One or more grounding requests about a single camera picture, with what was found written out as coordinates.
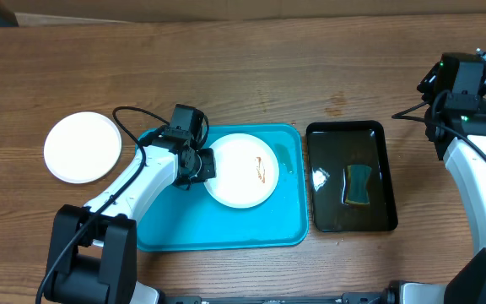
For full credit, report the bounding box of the white plate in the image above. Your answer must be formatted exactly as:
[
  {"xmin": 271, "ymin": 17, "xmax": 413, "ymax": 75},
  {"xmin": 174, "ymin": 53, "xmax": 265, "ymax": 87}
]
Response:
[
  {"xmin": 43, "ymin": 111, "xmax": 122, "ymax": 184},
  {"xmin": 205, "ymin": 133, "xmax": 280, "ymax": 209}
]

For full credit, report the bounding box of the white plate top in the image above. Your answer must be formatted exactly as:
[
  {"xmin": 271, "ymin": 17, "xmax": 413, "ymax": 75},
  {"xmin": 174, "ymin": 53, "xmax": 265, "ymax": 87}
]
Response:
[{"xmin": 43, "ymin": 111, "xmax": 122, "ymax": 184}]

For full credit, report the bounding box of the green yellow sponge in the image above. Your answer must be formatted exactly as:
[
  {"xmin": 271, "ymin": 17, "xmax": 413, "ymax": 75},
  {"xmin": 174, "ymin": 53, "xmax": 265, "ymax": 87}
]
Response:
[{"xmin": 343, "ymin": 164, "xmax": 372, "ymax": 205}]

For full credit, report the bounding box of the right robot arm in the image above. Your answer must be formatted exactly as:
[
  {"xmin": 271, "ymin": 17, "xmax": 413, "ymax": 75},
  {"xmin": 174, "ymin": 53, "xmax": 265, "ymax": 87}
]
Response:
[{"xmin": 381, "ymin": 50, "xmax": 486, "ymax": 303}]

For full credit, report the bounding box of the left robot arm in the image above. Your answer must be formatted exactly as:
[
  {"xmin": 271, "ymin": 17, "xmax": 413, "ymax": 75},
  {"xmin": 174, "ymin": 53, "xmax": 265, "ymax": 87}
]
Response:
[{"xmin": 35, "ymin": 145, "xmax": 214, "ymax": 304}]

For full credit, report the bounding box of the black water tray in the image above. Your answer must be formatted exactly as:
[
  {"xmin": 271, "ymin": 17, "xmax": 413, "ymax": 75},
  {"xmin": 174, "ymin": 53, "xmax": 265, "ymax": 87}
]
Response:
[{"xmin": 305, "ymin": 121, "xmax": 398, "ymax": 232}]

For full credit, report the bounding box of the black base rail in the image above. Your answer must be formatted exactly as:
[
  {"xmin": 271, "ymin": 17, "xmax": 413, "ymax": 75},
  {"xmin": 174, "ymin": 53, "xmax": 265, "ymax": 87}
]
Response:
[{"xmin": 159, "ymin": 290, "xmax": 397, "ymax": 304}]

